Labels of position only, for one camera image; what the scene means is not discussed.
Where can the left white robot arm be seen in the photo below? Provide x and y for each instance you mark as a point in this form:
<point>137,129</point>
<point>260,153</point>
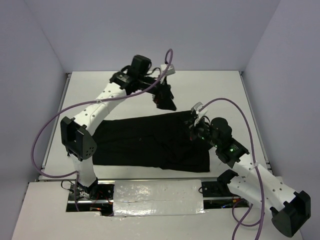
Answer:
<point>132,80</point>

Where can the glossy white tape sheet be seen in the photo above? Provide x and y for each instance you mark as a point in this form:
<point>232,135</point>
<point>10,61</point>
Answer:
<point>157,198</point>

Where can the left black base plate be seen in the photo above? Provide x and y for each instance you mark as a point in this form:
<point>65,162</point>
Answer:
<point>103,192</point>

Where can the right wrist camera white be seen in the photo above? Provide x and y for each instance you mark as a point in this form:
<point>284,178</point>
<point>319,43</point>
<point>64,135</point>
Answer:
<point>198,111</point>

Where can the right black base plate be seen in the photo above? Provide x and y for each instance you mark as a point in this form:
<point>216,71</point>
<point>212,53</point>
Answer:
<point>216,190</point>

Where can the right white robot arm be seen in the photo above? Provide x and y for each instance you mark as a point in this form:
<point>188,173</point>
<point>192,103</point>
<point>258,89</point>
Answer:
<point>289,210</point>

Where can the black long sleeve shirt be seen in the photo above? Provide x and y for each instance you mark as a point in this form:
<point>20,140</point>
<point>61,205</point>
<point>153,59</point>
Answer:
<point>158,141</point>

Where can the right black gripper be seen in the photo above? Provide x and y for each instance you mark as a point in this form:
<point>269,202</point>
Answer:
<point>192,130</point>

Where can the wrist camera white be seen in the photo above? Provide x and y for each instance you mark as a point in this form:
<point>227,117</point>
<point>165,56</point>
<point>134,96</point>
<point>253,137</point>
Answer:
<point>198,111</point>
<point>167,70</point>

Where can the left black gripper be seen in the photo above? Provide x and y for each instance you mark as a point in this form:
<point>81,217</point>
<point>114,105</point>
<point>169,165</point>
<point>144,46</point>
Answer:
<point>162,97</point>

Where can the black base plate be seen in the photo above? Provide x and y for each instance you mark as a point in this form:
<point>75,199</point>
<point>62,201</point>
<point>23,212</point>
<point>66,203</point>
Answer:
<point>216,190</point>
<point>103,192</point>

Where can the aluminium table edge rail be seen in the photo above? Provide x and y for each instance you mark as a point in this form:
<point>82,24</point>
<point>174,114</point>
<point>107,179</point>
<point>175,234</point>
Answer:
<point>266,159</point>

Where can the white front board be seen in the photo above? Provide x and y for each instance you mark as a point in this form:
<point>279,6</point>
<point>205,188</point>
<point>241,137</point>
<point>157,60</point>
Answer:
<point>43,216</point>

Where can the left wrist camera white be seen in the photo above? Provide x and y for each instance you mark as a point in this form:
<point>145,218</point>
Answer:
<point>167,70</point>

